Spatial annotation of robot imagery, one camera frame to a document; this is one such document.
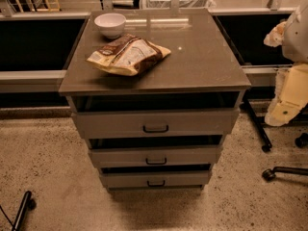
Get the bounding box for white bowl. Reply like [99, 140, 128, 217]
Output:
[94, 13, 126, 39]

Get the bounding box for brown yellow snack bag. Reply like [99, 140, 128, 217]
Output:
[87, 34, 171, 76]

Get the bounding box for black table frame leg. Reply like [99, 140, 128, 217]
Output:
[243, 96, 272, 153]

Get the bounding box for grey drawer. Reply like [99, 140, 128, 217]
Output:
[89, 146, 222, 168]
[72, 109, 239, 139]
[100, 170, 211, 189]

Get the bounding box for grey bottom drawer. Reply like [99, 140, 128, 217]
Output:
[100, 170, 211, 189]

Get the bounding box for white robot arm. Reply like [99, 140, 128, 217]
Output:
[264, 0, 308, 126]

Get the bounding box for grey drawer cabinet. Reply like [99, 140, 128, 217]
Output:
[58, 8, 252, 193]

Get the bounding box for black caster wheel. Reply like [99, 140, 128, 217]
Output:
[295, 133, 308, 148]

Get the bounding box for wire mesh basket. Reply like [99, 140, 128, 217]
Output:
[140, 0, 216, 10]

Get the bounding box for black chair leg with caster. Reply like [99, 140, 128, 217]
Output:
[262, 167, 308, 182]

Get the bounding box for grey top drawer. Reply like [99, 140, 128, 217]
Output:
[72, 109, 239, 139]

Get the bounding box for black stand leg left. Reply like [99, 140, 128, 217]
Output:
[11, 191, 37, 231]

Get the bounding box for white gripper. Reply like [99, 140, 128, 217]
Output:
[269, 64, 308, 123]

